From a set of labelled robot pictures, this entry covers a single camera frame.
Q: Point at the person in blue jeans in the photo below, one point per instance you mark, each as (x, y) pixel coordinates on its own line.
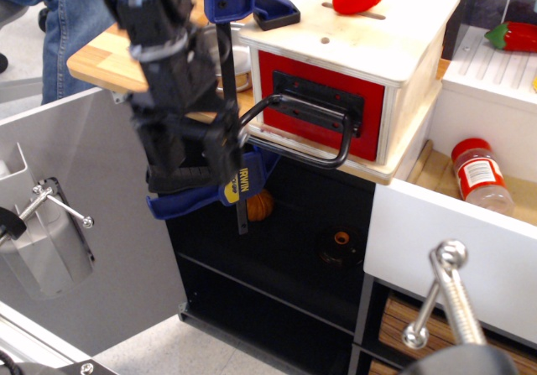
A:
(69, 26)

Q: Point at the grey cabinet door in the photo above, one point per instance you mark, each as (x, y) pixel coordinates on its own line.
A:
(87, 142)

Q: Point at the white toy sink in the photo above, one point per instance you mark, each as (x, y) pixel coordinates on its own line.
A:
(478, 69)

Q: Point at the white wooden box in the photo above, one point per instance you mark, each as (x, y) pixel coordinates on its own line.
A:
(397, 45)

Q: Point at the red toy chili pepper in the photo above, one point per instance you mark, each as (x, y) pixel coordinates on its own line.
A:
(513, 36)

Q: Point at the small orange toy pumpkin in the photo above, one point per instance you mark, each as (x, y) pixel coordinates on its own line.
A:
(260, 206)

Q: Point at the red capped spice jar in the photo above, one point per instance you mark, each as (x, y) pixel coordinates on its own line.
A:
(479, 177)

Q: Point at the red front wooden drawer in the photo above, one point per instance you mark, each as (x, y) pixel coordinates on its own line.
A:
(364, 147)

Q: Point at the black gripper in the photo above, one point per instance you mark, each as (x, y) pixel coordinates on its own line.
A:
(174, 117)

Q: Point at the black shelf cabinet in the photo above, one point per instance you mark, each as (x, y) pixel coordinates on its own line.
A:
(268, 287)

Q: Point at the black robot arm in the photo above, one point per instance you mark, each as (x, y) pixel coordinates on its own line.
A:
(158, 25)

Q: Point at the blue Irwin bar clamp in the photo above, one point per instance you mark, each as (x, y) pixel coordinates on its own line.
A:
(249, 179)

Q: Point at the right silver screw clamp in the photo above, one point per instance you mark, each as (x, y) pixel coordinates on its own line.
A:
(471, 354)

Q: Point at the white open kitchen drawer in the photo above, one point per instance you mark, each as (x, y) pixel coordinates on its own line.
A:
(408, 220)

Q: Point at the black round lid orange knob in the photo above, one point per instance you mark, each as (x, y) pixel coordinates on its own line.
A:
(340, 246)

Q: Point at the black metal drawer handle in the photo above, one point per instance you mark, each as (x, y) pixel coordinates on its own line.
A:
(308, 110)

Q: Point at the stainless steel pot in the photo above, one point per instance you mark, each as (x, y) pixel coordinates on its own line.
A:
(240, 55)

